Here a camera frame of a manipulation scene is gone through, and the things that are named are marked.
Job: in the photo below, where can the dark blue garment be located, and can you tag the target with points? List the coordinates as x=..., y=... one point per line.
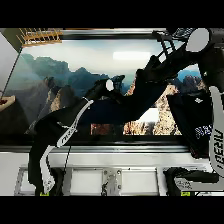
x=113, y=111

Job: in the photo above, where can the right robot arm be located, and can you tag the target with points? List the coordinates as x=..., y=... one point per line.
x=218, y=76

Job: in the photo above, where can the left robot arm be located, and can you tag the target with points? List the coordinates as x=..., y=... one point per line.
x=63, y=118

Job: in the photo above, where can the brown clothes hanger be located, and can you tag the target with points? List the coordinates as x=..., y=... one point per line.
x=40, y=35

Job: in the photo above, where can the black garment with white print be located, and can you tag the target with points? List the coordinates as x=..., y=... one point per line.
x=186, y=111

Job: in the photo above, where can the silver frame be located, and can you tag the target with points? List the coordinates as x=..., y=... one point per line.
x=111, y=180

